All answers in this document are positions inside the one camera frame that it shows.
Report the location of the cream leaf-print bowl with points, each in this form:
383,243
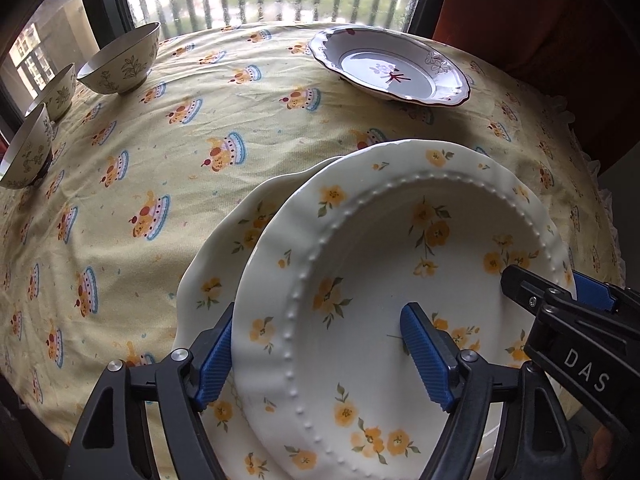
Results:
120,65
27,155
57,92

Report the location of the purple floral brown-rimmed plate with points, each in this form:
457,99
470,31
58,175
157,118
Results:
380,67

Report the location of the white lace-trimmed cover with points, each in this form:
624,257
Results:
607,200

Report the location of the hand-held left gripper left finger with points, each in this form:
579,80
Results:
216,360

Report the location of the red-brown wooden panel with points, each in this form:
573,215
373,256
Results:
525,20

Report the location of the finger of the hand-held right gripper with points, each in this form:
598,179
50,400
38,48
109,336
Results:
525,285
595,290

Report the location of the high-rise building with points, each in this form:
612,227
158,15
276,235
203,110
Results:
30,55

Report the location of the yellow floral beaded plate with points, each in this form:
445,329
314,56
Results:
360,240
215,270

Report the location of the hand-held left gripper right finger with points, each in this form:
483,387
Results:
425,355

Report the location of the yellow cake-print tablecloth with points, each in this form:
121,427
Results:
200,160

